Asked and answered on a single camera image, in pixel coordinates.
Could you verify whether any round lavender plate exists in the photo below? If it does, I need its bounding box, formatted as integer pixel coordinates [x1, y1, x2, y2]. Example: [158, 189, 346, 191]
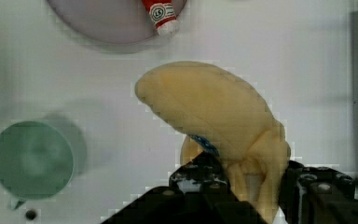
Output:
[46, 0, 189, 45]

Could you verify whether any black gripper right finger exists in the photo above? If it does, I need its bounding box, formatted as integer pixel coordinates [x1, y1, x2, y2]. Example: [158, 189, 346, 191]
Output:
[279, 161, 358, 224]

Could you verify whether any red plush ketchup bottle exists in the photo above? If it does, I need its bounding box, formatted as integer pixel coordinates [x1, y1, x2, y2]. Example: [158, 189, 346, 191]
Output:
[141, 0, 179, 36]

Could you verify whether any yellow plush peeled banana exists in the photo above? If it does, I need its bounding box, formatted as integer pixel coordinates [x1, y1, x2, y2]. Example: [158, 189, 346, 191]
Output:
[135, 61, 291, 224]

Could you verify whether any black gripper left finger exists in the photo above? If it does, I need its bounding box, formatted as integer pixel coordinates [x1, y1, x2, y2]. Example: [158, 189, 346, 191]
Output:
[101, 152, 266, 224]

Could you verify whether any green mug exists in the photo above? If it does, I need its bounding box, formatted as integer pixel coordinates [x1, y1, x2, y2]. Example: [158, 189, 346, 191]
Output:
[0, 121, 75, 210]

